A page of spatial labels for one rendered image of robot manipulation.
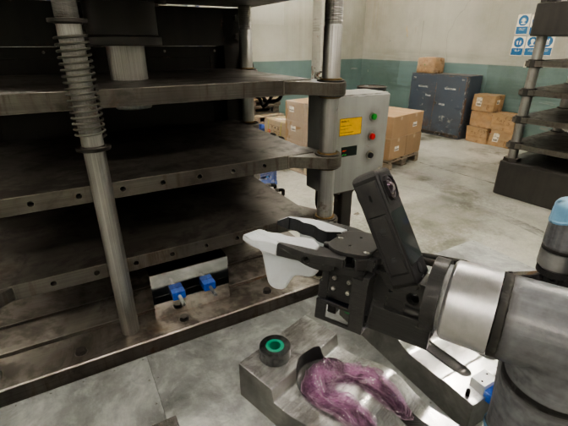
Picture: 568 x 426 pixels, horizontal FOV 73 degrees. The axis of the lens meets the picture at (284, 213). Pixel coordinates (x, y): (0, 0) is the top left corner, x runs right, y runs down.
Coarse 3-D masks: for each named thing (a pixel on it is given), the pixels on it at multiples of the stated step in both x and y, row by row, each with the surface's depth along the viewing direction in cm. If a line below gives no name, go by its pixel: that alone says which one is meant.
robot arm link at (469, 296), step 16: (448, 272) 34; (464, 272) 33; (480, 272) 33; (496, 272) 33; (448, 288) 33; (464, 288) 32; (480, 288) 32; (496, 288) 31; (448, 304) 32; (464, 304) 32; (480, 304) 31; (496, 304) 31; (448, 320) 32; (464, 320) 32; (480, 320) 31; (448, 336) 33; (464, 336) 32; (480, 336) 31; (480, 352) 33
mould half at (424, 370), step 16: (368, 336) 119; (384, 336) 112; (432, 336) 110; (384, 352) 114; (400, 352) 107; (416, 352) 104; (448, 352) 104; (464, 352) 104; (400, 368) 109; (416, 368) 103; (432, 368) 99; (448, 368) 99; (480, 368) 99; (416, 384) 104; (432, 384) 99; (448, 384) 94; (464, 384) 94; (432, 400) 100; (448, 400) 95; (464, 400) 90; (480, 400) 90; (464, 416) 91; (480, 416) 93
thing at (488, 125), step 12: (480, 96) 669; (492, 96) 652; (504, 96) 662; (480, 108) 674; (492, 108) 656; (480, 120) 681; (492, 120) 663; (504, 120) 648; (468, 132) 702; (480, 132) 684; (492, 132) 668; (504, 132) 651; (492, 144) 673; (504, 144) 656
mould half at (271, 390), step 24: (288, 336) 106; (312, 336) 106; (336, 336) 107; (360, 360) 102; (240, 384) 100; (264, 384) 92; (288, 384) 94; (336, 384) 95; (264, 408) 95; (288, 408) 90; (312, 408) 89; (384, 408) 88; (432, 408) 92
